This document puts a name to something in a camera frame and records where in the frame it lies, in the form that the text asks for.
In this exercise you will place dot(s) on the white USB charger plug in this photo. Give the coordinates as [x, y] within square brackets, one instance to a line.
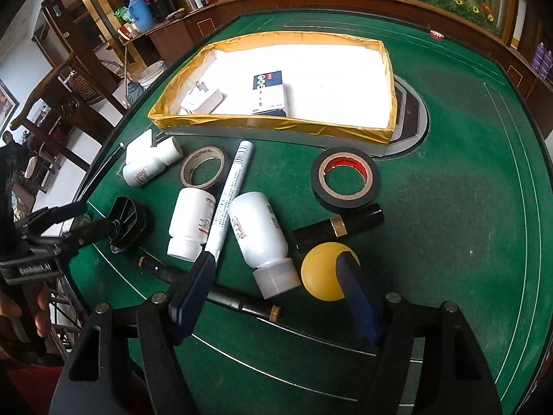
[201, 99]

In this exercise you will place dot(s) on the person's left hand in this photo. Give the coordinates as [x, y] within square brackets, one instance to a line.
[27, 308]

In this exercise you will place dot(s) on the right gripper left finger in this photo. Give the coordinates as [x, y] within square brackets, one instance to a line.
[188, 295]

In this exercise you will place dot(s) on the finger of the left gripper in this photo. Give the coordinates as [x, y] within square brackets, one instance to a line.
[41, 220]
[86, 235]

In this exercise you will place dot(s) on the black red electrical tape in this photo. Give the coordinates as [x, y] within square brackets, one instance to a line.
[344, 179]

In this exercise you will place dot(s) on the long black marker pen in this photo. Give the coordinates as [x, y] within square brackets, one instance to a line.
[223, 297]

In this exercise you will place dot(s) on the yellow ball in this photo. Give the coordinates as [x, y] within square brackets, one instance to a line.
[318, 271]

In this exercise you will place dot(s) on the white paint marker pen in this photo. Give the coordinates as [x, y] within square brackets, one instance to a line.
[237, 172]

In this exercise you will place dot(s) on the white pill bottle grey cap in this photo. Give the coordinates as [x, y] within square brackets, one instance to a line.
[262, 243]

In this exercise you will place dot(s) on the black plastic ribbed hub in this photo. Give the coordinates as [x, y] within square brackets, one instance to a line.
[132, 223]

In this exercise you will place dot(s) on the white plastic bucket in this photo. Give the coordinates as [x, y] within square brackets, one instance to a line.
[147, 77]

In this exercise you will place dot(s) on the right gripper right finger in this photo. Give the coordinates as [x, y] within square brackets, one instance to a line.
[359, 295]

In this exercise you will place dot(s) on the black gold lipstick tube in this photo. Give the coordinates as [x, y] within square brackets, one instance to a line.
[338, 226]

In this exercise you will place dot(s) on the dark wooden chair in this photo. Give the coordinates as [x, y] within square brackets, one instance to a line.
[71, 107]

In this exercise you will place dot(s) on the blue thermos jug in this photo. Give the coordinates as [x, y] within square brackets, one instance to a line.
[143, 18]

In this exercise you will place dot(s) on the beige masking tape roll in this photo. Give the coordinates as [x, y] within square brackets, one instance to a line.
[205, 168]

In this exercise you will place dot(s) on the white blue medicine box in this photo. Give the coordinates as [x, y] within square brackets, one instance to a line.
[269, 94]

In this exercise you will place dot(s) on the small white pill bottle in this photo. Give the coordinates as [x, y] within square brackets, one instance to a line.
[160, 156]

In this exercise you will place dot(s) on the gold-lined cardboard box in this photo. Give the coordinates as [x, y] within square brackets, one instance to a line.
[317, 84]

